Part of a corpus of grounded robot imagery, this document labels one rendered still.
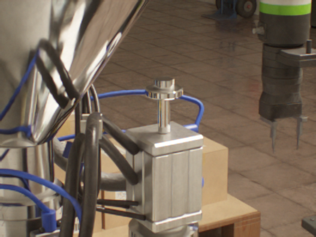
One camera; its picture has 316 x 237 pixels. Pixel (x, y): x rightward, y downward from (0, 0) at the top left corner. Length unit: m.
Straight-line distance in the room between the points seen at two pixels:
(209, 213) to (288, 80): 2.18
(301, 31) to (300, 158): 3.36
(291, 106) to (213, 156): 2.14
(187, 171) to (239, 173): 3.89
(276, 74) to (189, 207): 0.86
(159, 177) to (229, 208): 3.07
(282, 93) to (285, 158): 3.27
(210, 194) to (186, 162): 3.08
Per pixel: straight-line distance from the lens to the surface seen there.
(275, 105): 1.52
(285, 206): 4.14
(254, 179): 4.46
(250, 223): 3.69
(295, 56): 1.45
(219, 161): 3.70
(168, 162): 0.64
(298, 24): 1.48
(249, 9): 9.17
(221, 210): 3.68
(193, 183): 0.65
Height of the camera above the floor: 1.61
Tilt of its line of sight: 17 degrees down
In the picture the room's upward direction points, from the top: straight up
